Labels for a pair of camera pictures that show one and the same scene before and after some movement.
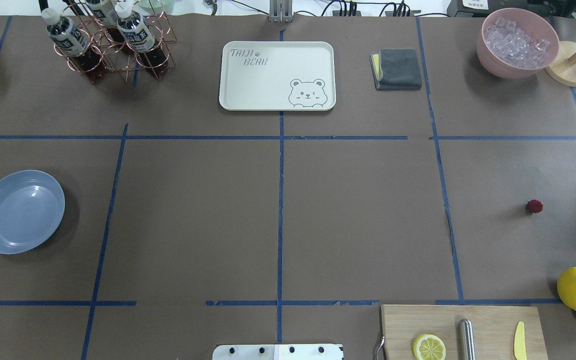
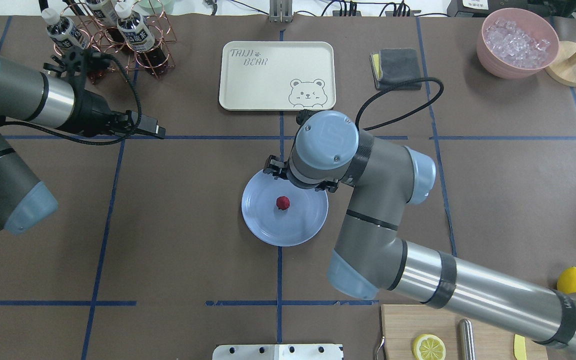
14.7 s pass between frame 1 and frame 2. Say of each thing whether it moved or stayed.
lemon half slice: stayed
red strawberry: moved
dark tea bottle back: stayed
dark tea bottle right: stayed
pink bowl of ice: stayed
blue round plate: moved
